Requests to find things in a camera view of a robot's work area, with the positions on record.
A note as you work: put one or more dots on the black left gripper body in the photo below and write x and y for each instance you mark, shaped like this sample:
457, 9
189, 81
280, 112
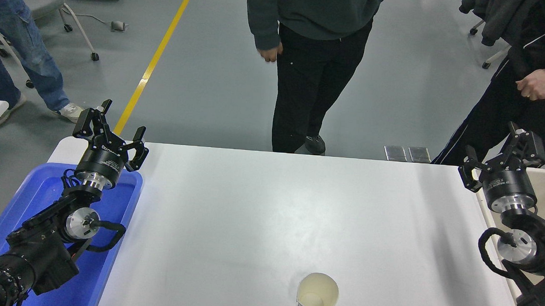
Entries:
102, 160

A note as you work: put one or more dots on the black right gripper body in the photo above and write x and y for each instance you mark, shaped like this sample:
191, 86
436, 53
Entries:
508, 184

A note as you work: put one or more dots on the white paper cup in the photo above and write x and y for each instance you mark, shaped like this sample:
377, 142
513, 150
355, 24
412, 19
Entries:
317, 293

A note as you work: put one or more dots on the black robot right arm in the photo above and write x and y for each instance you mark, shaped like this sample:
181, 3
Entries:
542, 260

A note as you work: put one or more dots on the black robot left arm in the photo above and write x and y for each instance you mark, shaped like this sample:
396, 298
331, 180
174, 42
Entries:
38, 252

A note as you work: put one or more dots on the hand of tracksuit person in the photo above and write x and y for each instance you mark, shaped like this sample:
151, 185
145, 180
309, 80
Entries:
542, 84

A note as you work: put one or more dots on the hand of black-trousered person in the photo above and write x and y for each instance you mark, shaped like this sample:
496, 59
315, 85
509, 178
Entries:
270, 54

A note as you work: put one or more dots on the person in black tracksuit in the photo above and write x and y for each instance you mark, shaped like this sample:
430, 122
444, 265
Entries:
512, 114

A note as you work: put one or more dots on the blue plastic tray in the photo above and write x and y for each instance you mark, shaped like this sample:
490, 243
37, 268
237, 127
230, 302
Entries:
125, 196

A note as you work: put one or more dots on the white-legged wheeled chair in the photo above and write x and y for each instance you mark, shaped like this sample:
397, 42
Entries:
494, 57

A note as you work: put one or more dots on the small grey floor puck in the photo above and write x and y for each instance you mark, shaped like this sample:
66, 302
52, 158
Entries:
118, 25

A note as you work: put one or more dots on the person in blue jeans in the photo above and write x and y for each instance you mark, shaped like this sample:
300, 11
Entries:
21, 42

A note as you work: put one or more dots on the dark jacket on chair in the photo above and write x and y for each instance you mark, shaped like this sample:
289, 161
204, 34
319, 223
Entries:
499, 18

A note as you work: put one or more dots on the person in black trousers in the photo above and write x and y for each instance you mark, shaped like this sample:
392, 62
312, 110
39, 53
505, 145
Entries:
305, 57

